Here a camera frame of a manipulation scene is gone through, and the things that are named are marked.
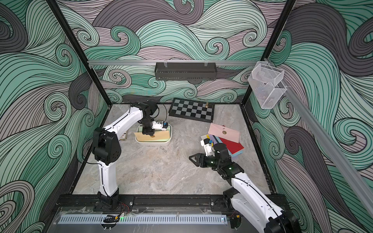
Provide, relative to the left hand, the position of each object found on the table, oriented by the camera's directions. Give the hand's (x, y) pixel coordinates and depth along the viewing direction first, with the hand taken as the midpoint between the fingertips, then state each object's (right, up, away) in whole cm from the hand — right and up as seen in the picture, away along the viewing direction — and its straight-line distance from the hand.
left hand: (150, 129), depth 91 cm
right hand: (+27, -15, -12) cm, 33 cm away
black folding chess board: (+28, +13, +20) cm, 37 cm away
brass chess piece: (+40, +17, +23) cm, 49 cm away
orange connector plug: (-12, -41, -21) cm, 48 cm away
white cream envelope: (+36, -6, +11) cm, 38 cm away
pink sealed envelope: (+50, -3, +10) cm, 51 cm away
